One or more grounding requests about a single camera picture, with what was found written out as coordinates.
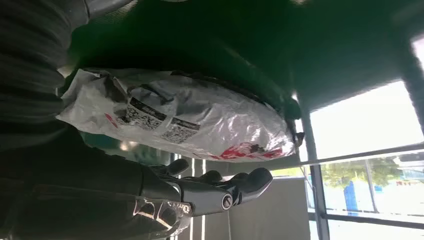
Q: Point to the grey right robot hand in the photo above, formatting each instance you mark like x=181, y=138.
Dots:
x=82, y=198

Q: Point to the green conveyor belt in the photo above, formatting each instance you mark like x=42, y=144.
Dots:
x=265, y=39

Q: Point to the dark window frame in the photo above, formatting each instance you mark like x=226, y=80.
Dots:
x=318, y=198

